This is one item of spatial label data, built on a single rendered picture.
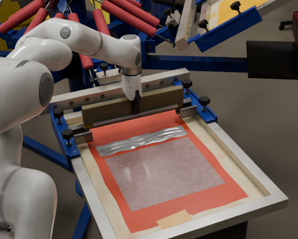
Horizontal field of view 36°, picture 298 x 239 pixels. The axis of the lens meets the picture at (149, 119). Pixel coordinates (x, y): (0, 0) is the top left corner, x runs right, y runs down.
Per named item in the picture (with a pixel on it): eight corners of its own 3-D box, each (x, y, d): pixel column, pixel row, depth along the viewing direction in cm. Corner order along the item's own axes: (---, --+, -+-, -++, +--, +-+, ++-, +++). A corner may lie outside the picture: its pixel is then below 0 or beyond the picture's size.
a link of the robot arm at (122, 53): (75, 53, 147) (110, 65, 166) (108, 61, 141) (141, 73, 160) (82, 27, 146) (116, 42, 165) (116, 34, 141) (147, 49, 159)
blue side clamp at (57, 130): (82, 167, 170) (80, 151, 166) (69, 170, 169) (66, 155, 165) (64, 125, 194) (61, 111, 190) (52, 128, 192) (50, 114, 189)
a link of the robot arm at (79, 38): (46, 70, 125) (6, 59, 131) (90, 82, 143) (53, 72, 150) (61, 12, 124) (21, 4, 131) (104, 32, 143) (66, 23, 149)
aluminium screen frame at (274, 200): (287, 207, 147) (288, 198, 145) (111, 266, 130) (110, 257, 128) (182, 94, 209) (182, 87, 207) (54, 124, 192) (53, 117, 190)
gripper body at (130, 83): (117, 64, 173) (119, 91, 179) (126, 76, 165) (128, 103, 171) (136, 60, 175) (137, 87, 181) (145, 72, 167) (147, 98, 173)
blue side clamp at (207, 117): (217, 131, 186) (218, 116, 182) (206, 133, 185) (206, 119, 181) (185, 96, 210) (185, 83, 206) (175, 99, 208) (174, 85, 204)
